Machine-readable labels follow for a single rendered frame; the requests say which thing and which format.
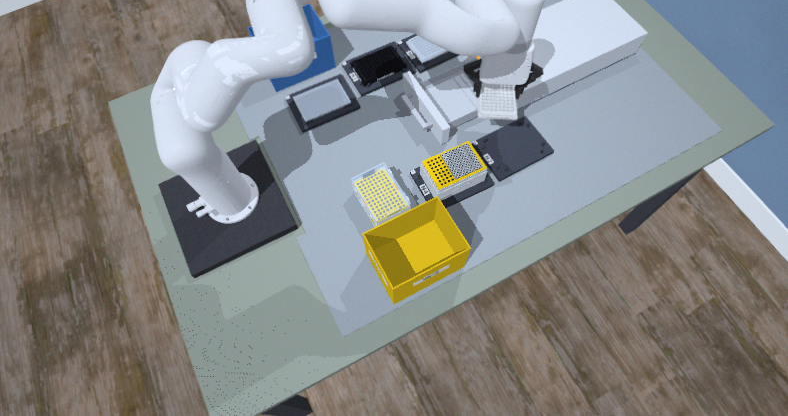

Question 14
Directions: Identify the light grey flat work mat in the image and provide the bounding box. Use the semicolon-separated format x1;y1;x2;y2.
235;26;722;337

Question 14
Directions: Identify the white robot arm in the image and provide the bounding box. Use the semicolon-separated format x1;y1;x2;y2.
151;0;545;224

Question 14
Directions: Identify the blue open-top bin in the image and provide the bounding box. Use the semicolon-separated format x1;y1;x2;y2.
270;4;336;92

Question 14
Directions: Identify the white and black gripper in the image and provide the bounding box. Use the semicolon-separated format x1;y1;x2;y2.
464;40;544;99

